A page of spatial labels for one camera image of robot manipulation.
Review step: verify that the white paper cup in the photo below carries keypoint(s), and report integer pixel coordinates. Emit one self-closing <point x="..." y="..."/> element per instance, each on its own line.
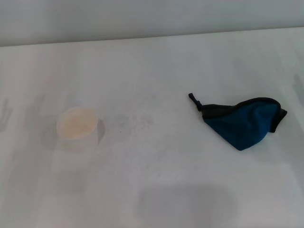
<point x="77" y="126"/>

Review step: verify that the blue rag with black edging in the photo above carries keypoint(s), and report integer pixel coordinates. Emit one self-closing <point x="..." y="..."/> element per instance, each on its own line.
<point x="244" y="126"/>

